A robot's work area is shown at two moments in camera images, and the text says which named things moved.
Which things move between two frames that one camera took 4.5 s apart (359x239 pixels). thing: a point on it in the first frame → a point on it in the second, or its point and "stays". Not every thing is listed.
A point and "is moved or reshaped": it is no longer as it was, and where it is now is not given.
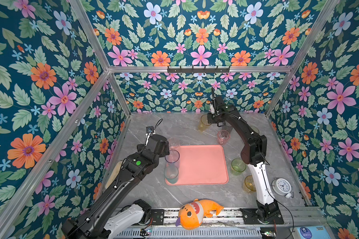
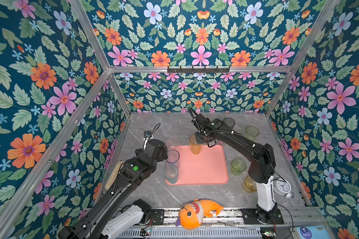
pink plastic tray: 201,165 stays
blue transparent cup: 173,158 stays
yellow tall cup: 204,124 is moved or reshaped
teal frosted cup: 171,174 stays
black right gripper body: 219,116 → 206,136
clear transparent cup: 174,143 stays
